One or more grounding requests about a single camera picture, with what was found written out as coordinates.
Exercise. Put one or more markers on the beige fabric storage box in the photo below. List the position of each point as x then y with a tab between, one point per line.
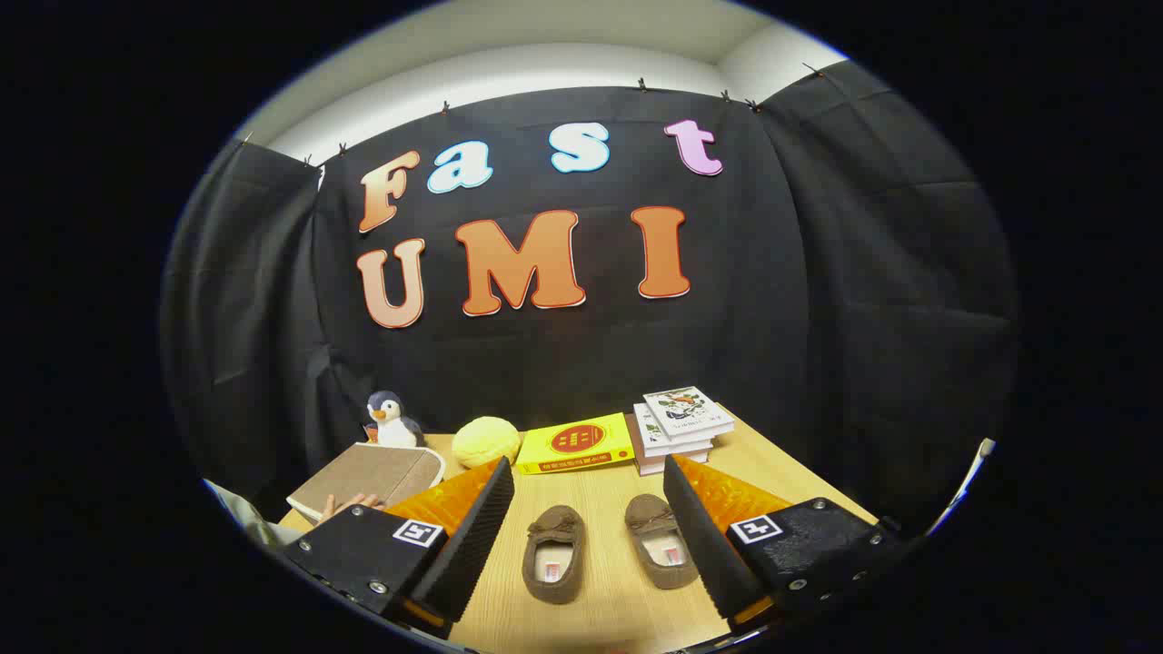
372	472

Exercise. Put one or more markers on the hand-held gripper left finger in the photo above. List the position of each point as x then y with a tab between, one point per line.
477	536

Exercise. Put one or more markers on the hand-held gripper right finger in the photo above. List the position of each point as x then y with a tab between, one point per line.
704	536

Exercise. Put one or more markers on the yellow round plush cushion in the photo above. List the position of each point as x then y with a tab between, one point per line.
486	442

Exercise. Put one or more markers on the penguin plush toy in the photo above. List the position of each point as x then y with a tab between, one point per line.
395	425

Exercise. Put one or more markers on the black backdrop cloth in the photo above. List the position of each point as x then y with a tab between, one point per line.
772	318

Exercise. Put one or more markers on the white book with floral cover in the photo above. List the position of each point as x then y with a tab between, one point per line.
688	411

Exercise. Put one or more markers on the yellow book with red circle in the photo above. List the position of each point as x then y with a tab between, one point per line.
574	442

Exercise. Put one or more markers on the brown fuzzy moccasin shoe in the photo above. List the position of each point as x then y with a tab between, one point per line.
554	559
661	545

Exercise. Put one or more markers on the brown-edged book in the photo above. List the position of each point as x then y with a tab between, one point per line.
659	463

